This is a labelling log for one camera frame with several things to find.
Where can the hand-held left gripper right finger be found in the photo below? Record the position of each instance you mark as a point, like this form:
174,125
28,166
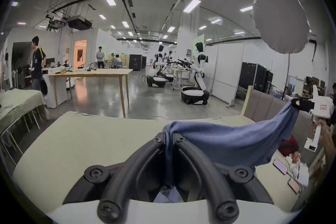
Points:
207,181

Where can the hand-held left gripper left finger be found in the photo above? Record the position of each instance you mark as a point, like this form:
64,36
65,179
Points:
118,178

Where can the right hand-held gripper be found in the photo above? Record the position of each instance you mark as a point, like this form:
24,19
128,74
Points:
323,106

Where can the blue shirt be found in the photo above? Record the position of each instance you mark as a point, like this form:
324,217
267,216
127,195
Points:
225,141

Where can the person's right hand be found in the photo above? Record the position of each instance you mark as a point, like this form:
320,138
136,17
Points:
325,129

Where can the red bag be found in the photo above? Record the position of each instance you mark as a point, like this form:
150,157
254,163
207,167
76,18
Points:
288,145

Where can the padded beige headboard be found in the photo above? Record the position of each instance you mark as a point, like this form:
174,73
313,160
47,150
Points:
265,104

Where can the pink phone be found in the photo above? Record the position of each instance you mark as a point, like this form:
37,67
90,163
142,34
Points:
294,185
280,166

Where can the black cabinets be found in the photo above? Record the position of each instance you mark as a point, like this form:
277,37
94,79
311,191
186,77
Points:
256,76

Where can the round grey studio lamp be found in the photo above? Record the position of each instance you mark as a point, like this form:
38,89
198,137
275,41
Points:
280,18

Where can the wooden table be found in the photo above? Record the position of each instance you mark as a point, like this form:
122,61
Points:
99,72

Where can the white washing machine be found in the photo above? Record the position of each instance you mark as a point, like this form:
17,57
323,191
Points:
53,91

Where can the white humanoid robot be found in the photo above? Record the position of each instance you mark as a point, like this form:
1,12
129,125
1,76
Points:
199,65
158,70

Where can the black cabinet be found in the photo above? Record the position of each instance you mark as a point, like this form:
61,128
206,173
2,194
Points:
136,62

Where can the table with pale green sheet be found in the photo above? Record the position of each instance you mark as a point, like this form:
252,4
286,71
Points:
18,104

